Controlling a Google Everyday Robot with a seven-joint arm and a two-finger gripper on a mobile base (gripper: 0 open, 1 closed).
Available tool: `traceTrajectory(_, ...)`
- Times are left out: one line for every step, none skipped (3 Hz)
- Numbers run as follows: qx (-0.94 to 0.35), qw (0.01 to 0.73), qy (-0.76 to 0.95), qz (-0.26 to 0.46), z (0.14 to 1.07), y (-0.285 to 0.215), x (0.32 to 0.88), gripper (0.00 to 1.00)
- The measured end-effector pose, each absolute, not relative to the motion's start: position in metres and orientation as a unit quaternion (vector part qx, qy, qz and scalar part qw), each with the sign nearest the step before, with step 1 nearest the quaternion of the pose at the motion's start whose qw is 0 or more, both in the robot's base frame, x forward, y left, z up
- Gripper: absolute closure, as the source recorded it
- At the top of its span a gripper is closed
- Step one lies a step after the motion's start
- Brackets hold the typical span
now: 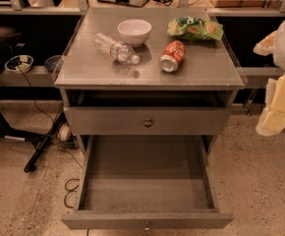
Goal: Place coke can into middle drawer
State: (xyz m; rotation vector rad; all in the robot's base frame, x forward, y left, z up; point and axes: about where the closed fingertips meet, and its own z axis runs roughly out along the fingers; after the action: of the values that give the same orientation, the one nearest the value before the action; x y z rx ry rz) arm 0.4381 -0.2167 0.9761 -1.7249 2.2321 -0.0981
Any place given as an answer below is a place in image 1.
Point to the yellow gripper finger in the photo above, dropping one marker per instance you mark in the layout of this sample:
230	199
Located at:
272	118
265	46

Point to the orange red soda can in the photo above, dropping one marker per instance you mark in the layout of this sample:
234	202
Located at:
172	56

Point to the grey drawer cabinet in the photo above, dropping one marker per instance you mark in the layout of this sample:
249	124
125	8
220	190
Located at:
207	77

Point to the open grey middle drawer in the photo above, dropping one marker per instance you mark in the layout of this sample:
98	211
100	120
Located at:
146	182

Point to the closed grey top drawer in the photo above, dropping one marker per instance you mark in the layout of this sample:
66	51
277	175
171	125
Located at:
147	120

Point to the green chip bag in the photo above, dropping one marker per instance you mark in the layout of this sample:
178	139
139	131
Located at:
192	28

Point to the white ceramic bowl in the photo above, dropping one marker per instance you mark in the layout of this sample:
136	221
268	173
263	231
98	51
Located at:
134	32

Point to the clear plastic water bottle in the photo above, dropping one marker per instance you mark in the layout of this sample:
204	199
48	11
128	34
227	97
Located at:
118	50

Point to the dark round dish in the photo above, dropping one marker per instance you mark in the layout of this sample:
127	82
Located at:
53	62

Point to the white bowl with items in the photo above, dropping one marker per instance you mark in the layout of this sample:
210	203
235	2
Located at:
19	64

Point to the black floor stand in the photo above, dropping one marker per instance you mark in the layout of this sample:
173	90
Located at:
39	141

